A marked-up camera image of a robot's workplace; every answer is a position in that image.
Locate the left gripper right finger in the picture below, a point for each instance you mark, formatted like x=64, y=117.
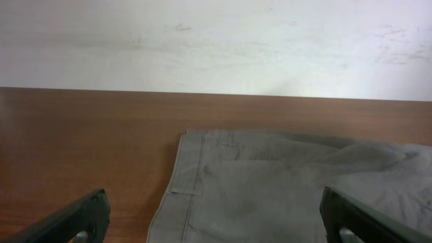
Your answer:
x=349, y=220

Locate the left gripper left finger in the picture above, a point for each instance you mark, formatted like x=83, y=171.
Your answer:
x=85, y=220

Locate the grey shorts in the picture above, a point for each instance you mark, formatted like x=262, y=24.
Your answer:
x=266, y=185

